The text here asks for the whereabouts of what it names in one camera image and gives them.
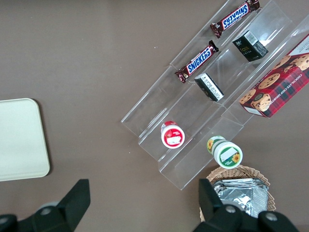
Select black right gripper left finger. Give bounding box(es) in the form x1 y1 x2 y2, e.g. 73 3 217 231
0 178 91 232

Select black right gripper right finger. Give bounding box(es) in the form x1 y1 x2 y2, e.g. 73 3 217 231
193 178 303 232

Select light wicker basket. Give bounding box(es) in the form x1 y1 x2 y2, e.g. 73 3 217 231
199 165 277 223

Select beige plastic tray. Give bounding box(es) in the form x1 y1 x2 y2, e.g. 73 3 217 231
0 97 51 182

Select silver foil packets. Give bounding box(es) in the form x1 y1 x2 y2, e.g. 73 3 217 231
209 178 270 219

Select green lid yogurt cup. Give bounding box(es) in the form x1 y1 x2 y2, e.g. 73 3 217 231
206 135 243 169

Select red lid yogurt cup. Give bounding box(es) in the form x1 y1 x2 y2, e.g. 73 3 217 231
160 119 186 149

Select clear acrylic stepped shelf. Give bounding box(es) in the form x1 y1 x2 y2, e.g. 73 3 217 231
120 0 309 192

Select small black box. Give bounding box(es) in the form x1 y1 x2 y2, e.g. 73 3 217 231
232 29 269 63
194 72 225 102

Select red plaid cookie box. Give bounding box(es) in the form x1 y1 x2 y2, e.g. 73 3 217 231
239 33 309 118

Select Snickers chocolate bar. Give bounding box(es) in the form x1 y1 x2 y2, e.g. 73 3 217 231
210 0 262 40
174 39 220 84

